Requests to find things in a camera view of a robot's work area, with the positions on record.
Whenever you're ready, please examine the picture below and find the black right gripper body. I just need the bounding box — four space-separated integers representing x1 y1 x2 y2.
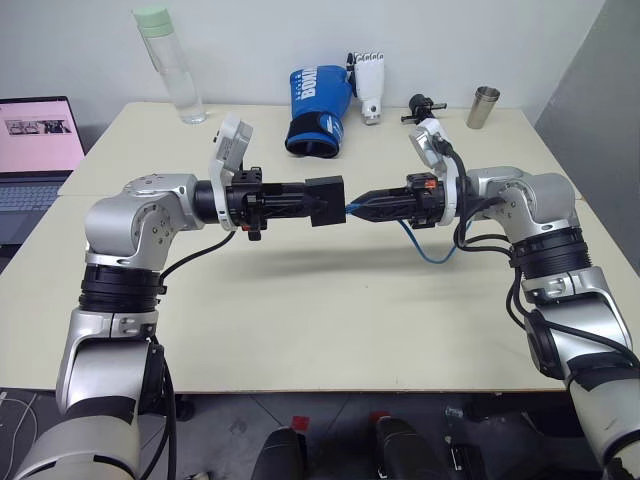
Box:
405 172 447 231

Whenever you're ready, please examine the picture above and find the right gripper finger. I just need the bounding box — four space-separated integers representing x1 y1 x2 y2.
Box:
355 188 414 206
351 203 414 223

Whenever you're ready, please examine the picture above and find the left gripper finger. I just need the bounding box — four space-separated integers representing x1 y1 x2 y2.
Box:
266 196 330 222
266 182 309 202

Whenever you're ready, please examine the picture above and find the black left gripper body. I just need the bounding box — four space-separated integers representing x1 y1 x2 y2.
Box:
227 167 269 243

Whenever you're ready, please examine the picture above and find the small black box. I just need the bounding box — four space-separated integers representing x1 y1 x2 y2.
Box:
305 175 348 229

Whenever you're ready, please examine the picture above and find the blue Ethernet cable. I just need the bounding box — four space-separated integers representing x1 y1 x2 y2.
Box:
344 196 459 264

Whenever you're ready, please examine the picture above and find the blue boxing glove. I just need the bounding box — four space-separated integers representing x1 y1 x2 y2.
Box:
284 64 357 159

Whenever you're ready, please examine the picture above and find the small black clamp device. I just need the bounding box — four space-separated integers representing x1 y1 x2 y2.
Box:
400 92 450 124

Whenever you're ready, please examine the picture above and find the steel cup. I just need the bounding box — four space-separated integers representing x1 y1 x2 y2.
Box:
466 85 502 130

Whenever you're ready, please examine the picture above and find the white robotic hand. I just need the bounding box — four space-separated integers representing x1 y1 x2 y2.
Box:
345 50 388 126

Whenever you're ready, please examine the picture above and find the clear bottle with green lid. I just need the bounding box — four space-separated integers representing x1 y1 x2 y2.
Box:
132 5 208 125

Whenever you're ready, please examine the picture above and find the grey partition panel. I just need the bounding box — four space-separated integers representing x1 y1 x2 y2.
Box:
531 0 640 281

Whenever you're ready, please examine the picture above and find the grey laptop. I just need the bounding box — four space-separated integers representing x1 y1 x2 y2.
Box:
0 96 87 247

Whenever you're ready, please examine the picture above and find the dark rounded shape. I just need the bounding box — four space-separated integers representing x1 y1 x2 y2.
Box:
251 427 307 480
373 414 437 480

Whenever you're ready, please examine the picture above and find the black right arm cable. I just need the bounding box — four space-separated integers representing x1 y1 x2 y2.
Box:
433 135 639 362

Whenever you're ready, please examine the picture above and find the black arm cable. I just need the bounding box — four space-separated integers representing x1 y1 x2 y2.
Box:
147 228 239 480
433 135 639 362

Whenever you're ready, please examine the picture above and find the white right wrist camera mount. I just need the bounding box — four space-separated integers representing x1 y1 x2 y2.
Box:
408 118 469 225

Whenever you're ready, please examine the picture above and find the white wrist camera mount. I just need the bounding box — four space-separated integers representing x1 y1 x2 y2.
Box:
208 113 255 230
408 118 469 225

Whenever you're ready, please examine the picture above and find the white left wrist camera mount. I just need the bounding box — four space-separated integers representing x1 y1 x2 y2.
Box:
208 113 255 230

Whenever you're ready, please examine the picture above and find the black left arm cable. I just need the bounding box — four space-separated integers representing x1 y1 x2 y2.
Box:
147 228 239 480

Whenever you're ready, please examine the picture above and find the white thin cable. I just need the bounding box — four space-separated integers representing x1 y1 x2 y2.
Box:
0 392 40 454

